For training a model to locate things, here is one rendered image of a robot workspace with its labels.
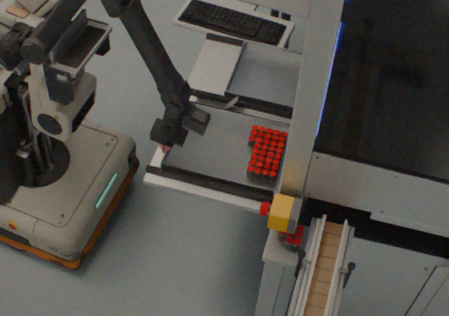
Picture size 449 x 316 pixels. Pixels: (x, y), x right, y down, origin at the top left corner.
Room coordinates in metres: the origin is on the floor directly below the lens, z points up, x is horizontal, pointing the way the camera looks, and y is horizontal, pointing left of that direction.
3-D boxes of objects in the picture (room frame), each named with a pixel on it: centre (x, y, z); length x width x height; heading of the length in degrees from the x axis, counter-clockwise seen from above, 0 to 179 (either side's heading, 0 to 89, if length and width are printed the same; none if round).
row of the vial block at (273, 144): (1.26, -0.14, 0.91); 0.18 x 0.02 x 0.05; 168
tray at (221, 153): (1.28, -0.01, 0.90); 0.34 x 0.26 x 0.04; 78
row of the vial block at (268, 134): (1.26, -0.11, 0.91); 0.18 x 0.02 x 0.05; 168
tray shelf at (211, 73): (1.44, -0.07, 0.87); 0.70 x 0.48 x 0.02; 168
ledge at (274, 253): (0.97, -0.20, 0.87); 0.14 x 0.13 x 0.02; 78
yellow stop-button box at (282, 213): (0.99, -0.17, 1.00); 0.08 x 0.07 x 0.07; 78
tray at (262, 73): (1.59, -0.18, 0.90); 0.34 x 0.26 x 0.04; 78
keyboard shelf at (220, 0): (2.03, -0.01, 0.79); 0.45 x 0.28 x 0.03; 71
